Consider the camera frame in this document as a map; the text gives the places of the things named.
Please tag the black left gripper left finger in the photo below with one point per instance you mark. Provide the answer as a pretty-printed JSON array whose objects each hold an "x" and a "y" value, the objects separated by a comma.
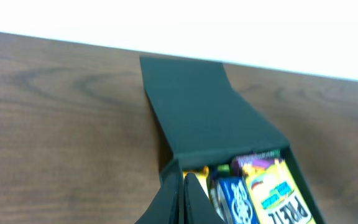
[{"x": 164, "y": 208}]

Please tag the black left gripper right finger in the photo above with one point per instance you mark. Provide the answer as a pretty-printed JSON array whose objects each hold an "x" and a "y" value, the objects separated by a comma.
[{"x": 198, "y": 208}]

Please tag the blue Eclipse mints tin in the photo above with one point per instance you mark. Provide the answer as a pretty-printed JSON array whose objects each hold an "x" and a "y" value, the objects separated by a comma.
[{"x": 234, "y": 201}]

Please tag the green Pretz snack box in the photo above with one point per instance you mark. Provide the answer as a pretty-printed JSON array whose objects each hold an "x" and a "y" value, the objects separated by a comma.
[{"x": 272, "y": 188}]

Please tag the black gift box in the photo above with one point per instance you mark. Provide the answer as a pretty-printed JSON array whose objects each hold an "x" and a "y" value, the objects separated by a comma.
[{"x": 204, "y": 122}]

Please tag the small yellow snack packet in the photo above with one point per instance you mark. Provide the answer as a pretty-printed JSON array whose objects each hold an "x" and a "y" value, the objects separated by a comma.
[{"x": 202, "y": 176}]

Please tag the green Haribo gummy bag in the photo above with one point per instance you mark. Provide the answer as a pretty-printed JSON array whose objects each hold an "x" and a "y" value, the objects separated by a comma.
[{"x": 223, "y": 170}]

